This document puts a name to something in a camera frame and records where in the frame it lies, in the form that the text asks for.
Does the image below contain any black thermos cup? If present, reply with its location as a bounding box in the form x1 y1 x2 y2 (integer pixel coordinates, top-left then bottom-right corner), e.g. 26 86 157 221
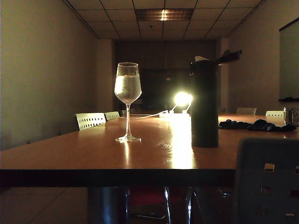
189 49 243 148

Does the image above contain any clear stemmed wine glass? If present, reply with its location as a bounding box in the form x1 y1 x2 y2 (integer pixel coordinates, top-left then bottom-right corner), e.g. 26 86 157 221
114 62 142 142

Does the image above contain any white power strip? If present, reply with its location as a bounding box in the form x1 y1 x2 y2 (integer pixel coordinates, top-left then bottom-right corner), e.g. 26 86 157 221
159 111 191 118

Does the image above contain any white USB gooseneck lamp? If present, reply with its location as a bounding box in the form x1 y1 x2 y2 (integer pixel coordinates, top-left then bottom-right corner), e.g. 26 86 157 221
185 93 193 114
169 91 189 114

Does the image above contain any white slotted chair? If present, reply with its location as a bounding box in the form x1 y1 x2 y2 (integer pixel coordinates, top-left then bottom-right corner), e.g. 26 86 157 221
104 111 121 122
265 110 285 124
75 112 107 131

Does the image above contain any black cloth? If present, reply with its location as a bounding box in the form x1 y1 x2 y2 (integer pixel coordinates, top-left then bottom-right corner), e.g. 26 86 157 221
247 119 297 133
218 119 252 130

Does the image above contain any red chair with chrome legs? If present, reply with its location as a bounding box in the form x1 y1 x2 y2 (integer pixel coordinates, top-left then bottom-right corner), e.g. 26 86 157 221
128 186 197 224

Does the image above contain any ceiling light fixture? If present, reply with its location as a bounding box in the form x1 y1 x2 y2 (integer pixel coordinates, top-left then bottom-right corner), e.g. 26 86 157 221
136 8 194 21

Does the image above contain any dark table leg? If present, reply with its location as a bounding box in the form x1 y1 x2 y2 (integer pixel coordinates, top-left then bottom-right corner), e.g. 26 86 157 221
87 186 130 224

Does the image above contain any grey chair with square holes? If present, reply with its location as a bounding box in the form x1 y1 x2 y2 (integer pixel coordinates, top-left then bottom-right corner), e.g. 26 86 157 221
235 137 299 224

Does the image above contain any white power cable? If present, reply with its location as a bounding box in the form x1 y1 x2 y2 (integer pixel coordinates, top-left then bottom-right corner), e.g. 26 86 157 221
130 111 169 119

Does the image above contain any dark wall screen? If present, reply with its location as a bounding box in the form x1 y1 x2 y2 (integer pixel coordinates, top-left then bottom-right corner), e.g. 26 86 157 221
140 69 194 110

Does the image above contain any wall whiteboard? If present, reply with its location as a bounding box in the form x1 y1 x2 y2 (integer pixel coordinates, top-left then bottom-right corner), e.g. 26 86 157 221
278 17 299 103

